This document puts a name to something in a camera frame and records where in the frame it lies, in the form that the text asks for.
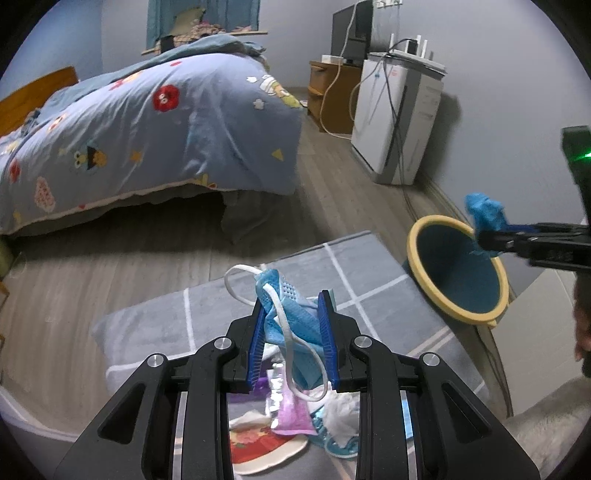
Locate blue trash piece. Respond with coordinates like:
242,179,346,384
465,193,508,242

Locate teal snack packet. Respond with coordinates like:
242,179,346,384
308,412,362,460

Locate white tissue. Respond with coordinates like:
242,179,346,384
322,391,360,448

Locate purple wrapper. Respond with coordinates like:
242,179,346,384
266,383,317,436

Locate blue face mask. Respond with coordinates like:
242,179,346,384
223,264,329,402

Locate silver foil wrapper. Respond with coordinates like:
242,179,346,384
266,362,284,419

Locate yellow rimmed teal trash bin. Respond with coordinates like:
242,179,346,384
406,215,510,328

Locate person's right hand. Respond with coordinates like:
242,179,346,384
573,274,591,361

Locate white air purifier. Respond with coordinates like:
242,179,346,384
351,50,447,186

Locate white wifi router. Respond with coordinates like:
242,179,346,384
386,35,447,75

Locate wooden side cabinet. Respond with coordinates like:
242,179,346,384
308,61,362,135

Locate black monitor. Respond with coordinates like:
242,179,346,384
331,1,373,66

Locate blue patterned bed duvet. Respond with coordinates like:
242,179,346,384
1,34,303,235

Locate wooden bed frame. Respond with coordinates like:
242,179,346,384
0,66,78,136

